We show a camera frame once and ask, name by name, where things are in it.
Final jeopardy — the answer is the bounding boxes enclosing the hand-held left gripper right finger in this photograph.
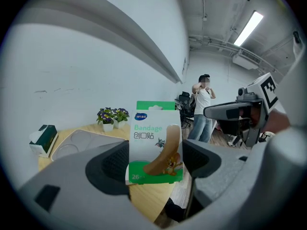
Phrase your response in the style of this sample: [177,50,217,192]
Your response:
[172,139,252,230]

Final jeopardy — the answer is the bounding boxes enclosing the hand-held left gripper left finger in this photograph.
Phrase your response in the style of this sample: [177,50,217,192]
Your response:
[18,140,159,230]

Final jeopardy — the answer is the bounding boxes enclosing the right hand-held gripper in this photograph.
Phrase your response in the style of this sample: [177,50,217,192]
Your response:
[203,72,279,148]

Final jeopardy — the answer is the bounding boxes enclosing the white lidded storage box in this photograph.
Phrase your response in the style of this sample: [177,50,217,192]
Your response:
[51,128,131,162]

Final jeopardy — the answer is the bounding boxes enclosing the green white bandage box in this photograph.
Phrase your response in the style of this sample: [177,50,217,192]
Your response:
[129,101,184,185]

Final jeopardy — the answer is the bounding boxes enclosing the person's right forearm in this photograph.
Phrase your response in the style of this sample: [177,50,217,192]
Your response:
[262,109,291,135]

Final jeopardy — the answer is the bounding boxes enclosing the dark green tissue box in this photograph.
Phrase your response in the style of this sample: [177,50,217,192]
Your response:
[29,125,59,158]

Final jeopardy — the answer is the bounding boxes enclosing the black office chair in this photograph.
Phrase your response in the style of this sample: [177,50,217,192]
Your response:
[175,91,196,129]

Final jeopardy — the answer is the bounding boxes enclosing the person's black trousers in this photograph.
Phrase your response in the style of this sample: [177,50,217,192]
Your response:
[164,196,190,222]

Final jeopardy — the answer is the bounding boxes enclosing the white air conditioner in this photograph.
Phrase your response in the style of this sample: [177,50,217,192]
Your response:
[232,49,261,71]

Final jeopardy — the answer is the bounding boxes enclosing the purple flower potted plant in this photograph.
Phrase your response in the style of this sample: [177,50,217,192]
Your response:
[112,107,130,129]
[96,107,116,133]

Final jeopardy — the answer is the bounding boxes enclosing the white ceiling pipe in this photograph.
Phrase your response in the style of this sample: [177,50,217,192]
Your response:
[189,34,283,74]

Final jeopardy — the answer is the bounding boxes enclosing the person's white shirt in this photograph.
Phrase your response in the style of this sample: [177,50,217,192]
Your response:
[249,27,307,230]

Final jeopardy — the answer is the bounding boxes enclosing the long ceiling light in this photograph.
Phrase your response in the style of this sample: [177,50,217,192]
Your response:
[234,11,264,47]

